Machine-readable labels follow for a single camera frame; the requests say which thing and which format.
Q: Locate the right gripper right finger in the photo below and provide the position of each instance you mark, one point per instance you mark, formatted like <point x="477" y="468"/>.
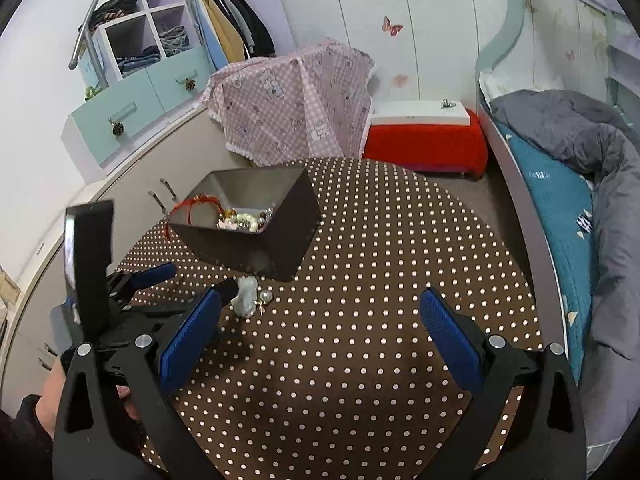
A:
<point x="547" y="438"/>

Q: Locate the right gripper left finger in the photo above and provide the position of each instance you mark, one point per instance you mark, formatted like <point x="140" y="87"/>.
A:
<point x="94" y="436"/>

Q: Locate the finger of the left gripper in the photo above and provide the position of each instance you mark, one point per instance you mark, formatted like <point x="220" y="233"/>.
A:
<point x="123" y="285"/>
<point x="204" y="308"/>

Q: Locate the person's left hand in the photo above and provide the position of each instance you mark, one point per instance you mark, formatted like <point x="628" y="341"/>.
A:
<point x="47" y="406"/>

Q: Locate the pale jade pendant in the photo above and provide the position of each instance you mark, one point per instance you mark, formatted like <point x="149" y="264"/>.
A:
<point x="250" y="298"/>

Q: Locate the beige cabinet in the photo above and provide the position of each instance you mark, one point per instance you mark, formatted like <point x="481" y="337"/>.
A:
<point x="144" y="190"/>

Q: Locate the dark grey storage box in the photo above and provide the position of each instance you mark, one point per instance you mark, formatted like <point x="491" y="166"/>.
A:
<point x="259" y="221"/>

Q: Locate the mint drawer unit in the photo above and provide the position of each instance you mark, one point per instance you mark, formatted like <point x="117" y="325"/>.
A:
<point x="113" y="123"/>

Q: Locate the teal bed sheet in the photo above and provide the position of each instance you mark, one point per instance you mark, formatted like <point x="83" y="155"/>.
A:
<point x="563" y="203"/>

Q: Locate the white cubby shelf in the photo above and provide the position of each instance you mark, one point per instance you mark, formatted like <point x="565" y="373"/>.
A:
<point x="113" y="30"/>

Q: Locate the pink bear print cloth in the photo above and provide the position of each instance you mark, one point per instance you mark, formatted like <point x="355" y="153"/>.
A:
<point x="311" y="103"/>

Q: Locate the hanging clothes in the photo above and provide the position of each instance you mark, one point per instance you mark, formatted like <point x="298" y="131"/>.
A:
<point x="230" y="31"/>

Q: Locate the grey duvet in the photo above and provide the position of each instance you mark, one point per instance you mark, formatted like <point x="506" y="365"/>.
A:
<point x="580" y="163"/>

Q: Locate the red storage bench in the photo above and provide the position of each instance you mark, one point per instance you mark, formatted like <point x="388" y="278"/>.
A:
<point x="437" y="137"/>

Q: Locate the butterfly wall sticker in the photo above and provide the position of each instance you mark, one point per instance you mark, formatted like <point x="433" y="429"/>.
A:
<point x="389" y="28"/>

